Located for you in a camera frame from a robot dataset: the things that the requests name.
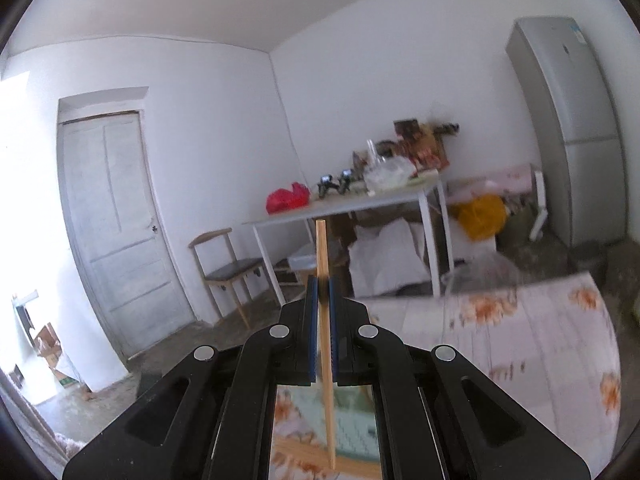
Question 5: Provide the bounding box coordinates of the white side table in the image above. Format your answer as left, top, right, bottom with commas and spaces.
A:
242, 170, 456, 306

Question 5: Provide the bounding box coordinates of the stack of snack packets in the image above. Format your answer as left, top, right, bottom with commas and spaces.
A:
392, 119, 451, 170

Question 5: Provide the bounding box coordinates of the floral tablecloth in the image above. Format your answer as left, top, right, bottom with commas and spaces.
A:
272, 270, 623, 480

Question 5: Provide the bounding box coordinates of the yellow bag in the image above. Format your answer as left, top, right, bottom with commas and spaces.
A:
457, 194, 508, 242

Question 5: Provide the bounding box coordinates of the wooden chair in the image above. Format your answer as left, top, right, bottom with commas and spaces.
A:
189, 227, 281, 331

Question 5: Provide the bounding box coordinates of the clear plastic bag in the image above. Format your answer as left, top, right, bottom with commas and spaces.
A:
363, 156, 417, 192

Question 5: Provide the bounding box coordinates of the small cardboard box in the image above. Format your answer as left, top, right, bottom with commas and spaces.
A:
32, 322, 78, 388

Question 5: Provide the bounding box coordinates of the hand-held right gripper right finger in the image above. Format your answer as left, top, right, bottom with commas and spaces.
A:
328, 277, 591, 480

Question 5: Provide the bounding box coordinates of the white panel door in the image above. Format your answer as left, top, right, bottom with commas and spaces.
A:
57, 110, 196, 361

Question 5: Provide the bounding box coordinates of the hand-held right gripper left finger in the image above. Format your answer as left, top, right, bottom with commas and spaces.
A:
62, 276, 318, 480

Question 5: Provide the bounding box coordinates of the red plastic bag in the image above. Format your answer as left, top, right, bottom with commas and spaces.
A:
266, 182, 311, 214

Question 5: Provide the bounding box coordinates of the single wooden chopstick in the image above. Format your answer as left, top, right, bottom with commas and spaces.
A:
316, 219, 337, 468

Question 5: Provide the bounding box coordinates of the white sack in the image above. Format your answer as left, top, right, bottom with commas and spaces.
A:
348, 220, 431, 297

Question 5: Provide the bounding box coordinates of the silver refrigerator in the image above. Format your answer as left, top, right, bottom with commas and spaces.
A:
505, 16, 628, 248

